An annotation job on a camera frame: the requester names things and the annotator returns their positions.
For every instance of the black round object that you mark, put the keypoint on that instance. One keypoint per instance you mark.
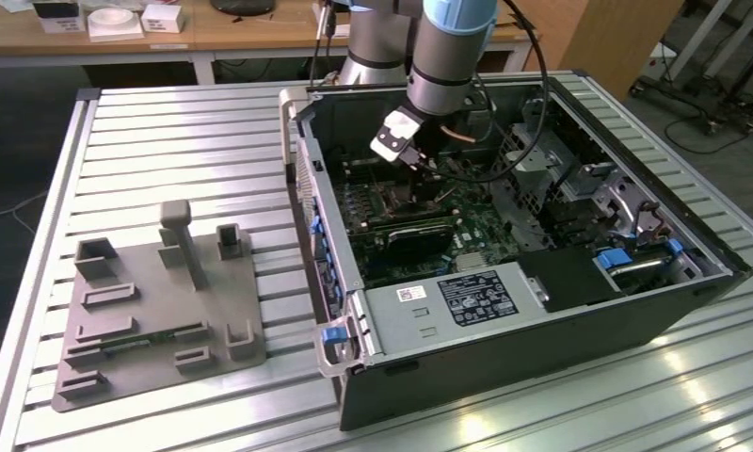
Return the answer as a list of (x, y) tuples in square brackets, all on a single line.
[(242, 5)]

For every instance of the white round holder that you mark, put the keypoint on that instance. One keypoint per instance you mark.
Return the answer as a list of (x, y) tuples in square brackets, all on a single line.
[(116, 28)]

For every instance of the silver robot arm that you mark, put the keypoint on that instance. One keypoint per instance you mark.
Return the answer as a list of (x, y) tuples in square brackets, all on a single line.
[(446, 56)]

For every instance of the white box with black top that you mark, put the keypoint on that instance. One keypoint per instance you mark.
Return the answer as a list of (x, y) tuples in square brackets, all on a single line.
[(59, 23)]

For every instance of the black plastic shroud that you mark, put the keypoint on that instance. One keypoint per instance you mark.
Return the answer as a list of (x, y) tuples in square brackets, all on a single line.
[(566, 278)]

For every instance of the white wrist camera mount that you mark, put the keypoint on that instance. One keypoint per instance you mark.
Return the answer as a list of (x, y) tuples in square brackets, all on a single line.
[(395, 132)]

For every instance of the green motherboard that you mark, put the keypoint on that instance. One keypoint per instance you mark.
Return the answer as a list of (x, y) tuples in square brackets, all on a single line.
[(478, 221)]

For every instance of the grey power supply unit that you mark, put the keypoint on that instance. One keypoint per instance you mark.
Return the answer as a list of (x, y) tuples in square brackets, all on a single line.
[(402, 320)]

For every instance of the plain white box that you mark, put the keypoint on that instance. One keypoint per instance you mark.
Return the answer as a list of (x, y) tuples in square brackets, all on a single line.
[(163, 21)]

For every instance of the white wheeled equipment stand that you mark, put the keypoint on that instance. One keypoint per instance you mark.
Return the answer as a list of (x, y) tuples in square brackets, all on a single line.
[(691, 52)]

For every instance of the black graphics card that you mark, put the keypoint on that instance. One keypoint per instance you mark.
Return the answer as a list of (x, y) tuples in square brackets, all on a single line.
[(415, 242)]

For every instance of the blue case release latch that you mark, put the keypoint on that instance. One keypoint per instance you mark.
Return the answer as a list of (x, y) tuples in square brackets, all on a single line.
[(332, 336)]

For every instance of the black open PC case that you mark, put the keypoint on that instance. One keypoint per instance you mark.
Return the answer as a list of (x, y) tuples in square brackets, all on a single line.
[(508, 358)]

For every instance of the CPU socket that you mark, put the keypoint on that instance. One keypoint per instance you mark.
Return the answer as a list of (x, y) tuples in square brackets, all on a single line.
[(424, 211)]

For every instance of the silver drive cage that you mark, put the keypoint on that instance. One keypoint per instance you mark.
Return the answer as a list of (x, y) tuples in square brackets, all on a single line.
[(527, 160)]

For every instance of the grey parts rack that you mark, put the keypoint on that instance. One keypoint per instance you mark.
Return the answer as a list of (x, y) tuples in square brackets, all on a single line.
[(151, 301)]

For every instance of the wooden cabinet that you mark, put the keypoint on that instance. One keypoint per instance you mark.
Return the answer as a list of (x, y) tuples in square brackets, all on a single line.
[(608, 42)]

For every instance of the small silver chipset heatsink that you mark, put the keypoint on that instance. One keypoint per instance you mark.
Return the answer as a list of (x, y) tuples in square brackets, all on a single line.
[(478, 262)]

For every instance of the wooden desk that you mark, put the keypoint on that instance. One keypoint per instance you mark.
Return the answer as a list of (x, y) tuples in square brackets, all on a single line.
[(258, 33)]

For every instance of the green RAM stick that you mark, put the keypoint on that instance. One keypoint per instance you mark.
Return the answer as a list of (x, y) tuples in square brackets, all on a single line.
[(138, 340)]

